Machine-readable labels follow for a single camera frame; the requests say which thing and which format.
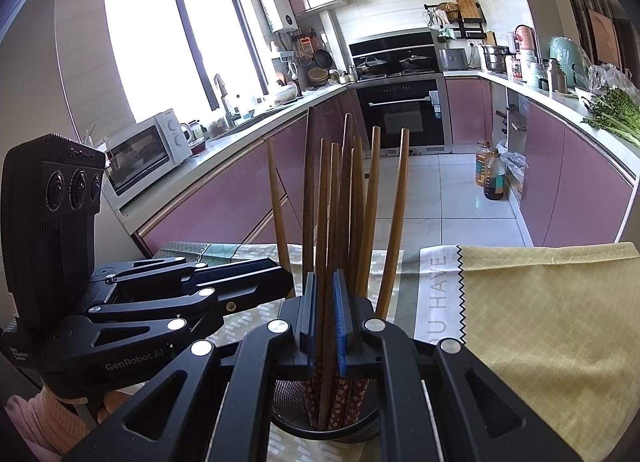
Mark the patterned patchwork tablecloth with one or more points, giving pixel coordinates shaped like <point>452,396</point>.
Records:
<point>430,292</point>

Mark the clear plastic bag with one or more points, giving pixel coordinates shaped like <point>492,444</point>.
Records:
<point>610,77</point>

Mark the black built-in oven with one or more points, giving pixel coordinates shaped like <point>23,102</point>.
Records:
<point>405,117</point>

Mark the steel stockpot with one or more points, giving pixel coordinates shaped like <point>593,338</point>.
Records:
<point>495,60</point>

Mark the green leafy vegetables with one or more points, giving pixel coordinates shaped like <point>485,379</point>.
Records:
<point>617,115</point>

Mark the woven round basket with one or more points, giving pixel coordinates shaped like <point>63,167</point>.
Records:
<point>318,75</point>

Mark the bundle of chopsticks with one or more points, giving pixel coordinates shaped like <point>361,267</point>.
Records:
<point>395,217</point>

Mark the wooden cutting board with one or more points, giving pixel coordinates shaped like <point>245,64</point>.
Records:
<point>466,8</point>

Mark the yellow cooking oil bottle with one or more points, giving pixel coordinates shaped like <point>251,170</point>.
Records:
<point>481,165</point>

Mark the white plastic bag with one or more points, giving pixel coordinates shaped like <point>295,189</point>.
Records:
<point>515,167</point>

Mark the chrome sink faucet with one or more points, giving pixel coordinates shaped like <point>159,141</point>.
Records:
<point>222,97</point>

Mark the lidded wok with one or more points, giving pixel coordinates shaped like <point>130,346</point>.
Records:
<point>415,62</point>
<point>370,66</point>

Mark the mint green appliance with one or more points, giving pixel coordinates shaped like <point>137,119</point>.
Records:
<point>570,55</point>

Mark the white kitchen countertop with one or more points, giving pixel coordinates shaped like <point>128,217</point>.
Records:
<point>210,145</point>

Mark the kitchen window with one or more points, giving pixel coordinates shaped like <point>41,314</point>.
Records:
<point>150,52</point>

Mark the black wall shelf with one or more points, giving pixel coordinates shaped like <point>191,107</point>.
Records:
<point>472,30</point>

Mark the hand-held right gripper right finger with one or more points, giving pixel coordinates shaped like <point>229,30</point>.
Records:
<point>341,327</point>

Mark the black range hood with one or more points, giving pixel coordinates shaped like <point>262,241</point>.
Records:
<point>390,42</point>

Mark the light bamboo chopstick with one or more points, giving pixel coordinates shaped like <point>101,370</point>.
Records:
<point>325,342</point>

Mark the pink base cabinet run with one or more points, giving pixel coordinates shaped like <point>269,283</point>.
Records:
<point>225,192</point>
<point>565,177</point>

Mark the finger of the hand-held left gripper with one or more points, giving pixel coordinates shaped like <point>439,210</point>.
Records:
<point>240,274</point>
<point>200,304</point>

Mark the pink electric kettle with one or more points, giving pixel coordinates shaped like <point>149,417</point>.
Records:
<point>526,40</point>

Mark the steel thermos flask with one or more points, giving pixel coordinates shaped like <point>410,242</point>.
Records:
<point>556,76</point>

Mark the white microwave oven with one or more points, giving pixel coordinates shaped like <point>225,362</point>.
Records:
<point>170,137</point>

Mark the hanging black frying pan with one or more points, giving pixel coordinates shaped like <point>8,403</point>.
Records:
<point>322,58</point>

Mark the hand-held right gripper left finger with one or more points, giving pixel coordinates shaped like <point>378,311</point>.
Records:
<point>310,332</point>

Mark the silver toaster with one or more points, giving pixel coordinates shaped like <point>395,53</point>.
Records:
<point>452,60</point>

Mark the yellow-green checked cloth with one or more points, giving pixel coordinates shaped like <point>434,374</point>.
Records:
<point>540,317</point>

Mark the cooking oil bottles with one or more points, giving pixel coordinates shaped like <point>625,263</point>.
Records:
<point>494,177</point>

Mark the black mesh utensil holder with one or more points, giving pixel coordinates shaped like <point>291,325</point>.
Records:
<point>360,434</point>

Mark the white water heater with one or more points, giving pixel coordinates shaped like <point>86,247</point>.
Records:
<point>279,10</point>

